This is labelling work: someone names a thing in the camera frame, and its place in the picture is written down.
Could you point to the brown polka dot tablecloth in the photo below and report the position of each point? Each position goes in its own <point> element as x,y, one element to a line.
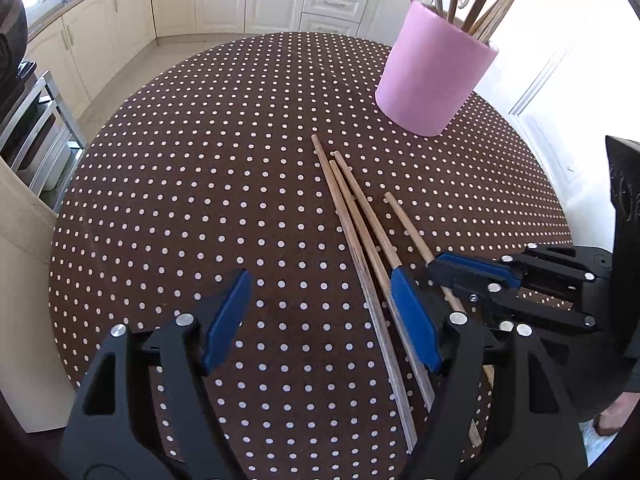
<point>210,168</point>

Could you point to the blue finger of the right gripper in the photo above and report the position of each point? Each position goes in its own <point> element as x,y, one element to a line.
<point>475,287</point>
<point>480,264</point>

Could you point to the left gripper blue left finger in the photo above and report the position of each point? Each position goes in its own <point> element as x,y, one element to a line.
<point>112,432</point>

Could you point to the black rice cooker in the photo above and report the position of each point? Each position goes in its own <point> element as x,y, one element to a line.
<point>14,69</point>

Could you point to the metal storage rack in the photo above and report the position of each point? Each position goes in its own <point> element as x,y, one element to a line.
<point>40,140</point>

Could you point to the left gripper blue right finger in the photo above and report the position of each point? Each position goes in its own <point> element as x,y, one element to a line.
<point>532,430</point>

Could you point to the pink cylindrical utensil holder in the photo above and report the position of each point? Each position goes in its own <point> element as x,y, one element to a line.
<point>432,69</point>

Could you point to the cream lower cabinets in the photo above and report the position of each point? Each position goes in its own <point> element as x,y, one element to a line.
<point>86,43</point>

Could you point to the person's right hand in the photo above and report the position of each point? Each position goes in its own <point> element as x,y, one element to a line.
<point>613,418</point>

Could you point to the white door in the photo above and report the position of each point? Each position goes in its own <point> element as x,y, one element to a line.
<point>567,76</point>

